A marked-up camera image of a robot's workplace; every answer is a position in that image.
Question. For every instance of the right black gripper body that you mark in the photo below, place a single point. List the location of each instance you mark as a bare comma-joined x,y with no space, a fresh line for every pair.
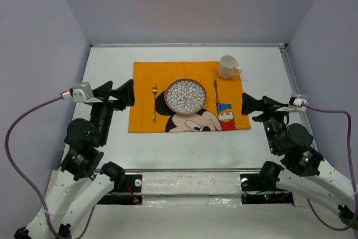
272,120

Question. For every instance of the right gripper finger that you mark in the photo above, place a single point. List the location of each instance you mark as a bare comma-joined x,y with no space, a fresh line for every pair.
268,103
251,104

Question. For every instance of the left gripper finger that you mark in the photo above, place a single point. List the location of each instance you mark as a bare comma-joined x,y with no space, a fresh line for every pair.
103,92
124,95

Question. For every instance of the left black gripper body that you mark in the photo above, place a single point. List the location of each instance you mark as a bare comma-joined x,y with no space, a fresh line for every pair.
103,113

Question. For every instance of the orange Mickey Mouse placemat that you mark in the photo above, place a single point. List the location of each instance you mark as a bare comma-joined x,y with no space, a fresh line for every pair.
163,73

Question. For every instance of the beige ceramic mug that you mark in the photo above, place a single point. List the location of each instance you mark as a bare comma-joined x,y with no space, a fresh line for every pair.
228,67

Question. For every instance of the floral patterned plate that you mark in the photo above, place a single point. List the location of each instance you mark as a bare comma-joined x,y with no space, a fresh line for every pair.
185,96

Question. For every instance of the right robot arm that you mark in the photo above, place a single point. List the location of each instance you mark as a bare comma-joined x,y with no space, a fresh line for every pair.
302,169

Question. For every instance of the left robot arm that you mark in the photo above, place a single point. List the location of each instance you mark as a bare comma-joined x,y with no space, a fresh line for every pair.
77,188

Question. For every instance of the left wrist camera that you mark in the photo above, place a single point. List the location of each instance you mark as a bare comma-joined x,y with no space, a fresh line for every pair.
80,93

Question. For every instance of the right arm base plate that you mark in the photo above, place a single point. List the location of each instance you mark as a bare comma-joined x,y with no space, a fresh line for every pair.
265,194

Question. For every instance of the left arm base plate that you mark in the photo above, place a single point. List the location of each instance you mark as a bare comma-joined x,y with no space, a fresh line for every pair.
129,193

